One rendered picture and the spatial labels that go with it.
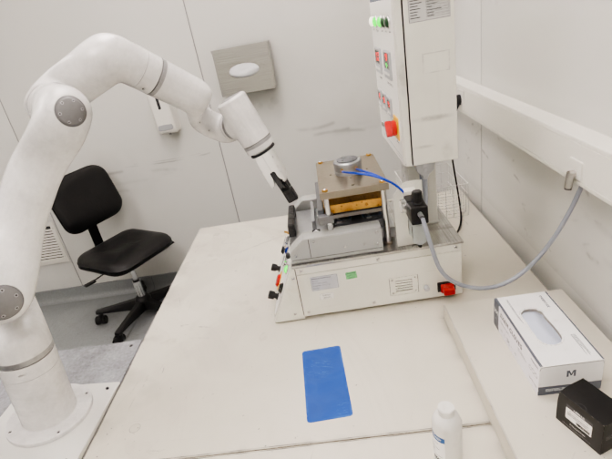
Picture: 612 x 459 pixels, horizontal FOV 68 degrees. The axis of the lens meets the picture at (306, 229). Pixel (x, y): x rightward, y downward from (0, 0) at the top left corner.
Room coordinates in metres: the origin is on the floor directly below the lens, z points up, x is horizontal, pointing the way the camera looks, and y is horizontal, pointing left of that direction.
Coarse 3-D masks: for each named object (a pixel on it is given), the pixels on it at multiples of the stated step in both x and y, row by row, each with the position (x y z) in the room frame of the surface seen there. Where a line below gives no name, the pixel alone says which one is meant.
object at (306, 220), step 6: (312, 204) 1.27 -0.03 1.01; (306, 210) 1.33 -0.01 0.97; (312, 210) 1.23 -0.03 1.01; (300, 216) 1.30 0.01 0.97; (306, 216) 1.29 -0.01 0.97; (312, 216) 1.19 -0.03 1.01; (390, 216) 1.18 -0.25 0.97; (300, 222) 1.25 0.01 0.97; (306, 222) 1.24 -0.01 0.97; (312, 222) 1.15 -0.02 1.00; (318, 222) 1.22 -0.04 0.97; (390, 222) 1.13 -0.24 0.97; (300, 228) 1.21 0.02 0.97; (306, 228) 1.20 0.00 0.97; (312, 228) 1.15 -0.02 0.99; (318, 228) 1.19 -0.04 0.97; (324, 228) 1.18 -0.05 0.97; (390, 228) 1.11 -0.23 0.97; (300, 234) 1.17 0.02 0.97; (294, 240) 1.13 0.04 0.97
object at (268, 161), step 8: (272, 144) 1.23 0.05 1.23; (264, 152) 1.20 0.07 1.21; (272, 152) 1.22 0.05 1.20; (256, 160) 1.20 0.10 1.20; (264, 160) 1.19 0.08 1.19; (272, 160) 1.19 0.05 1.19; (280, 160) 1.27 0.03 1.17; (264, 168) 1.19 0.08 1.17; (272, 168) 1.19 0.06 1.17; (280, 168) 1.21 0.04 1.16; (264, 176) 1.19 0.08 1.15; (280, 176) 1.19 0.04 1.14; (272, 184) 1.19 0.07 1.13
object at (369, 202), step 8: (376, 192) 1.15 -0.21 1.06; (336, 200) 1.15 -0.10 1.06; (344, 200) 1.14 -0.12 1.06; (352, 200) 1.13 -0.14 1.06; (360, 200) 1.12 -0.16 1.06; (368, 200) 1.12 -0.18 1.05; (376, 200) 1.11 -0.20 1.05; (336, 208) 1.12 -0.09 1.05; (344, 208) 1.12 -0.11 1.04; (352, 208) 1.12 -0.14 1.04; (360, 208) 1.12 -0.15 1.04; (368, 208) 1.12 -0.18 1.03; (376, 208) 1.12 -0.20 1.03; (336, 216) 1.12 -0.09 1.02; (344, 216) 1.12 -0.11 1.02
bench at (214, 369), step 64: (448, 192) 1.77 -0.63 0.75; (192, 256) 1.61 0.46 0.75; (256, 256) 1.51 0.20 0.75; (512, 256) 1.19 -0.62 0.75; (192, 320) 1.17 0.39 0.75; (256, 320) 1.11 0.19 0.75; (320, 320) 1.05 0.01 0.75; (384, 320) 1.00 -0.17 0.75; (128, 384) 0.93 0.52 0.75; (192, 384) 0.88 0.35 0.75; (256, 384) 0.84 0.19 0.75; (384, 384) 0.77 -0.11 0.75; (448, 384) 0.73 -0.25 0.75; (128, 448) 0.72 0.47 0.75; (192, 448) 0.69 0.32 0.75; (256, 448) 0.66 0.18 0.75; (320, 448) 0.63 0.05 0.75; (384, 448) 0.61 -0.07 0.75
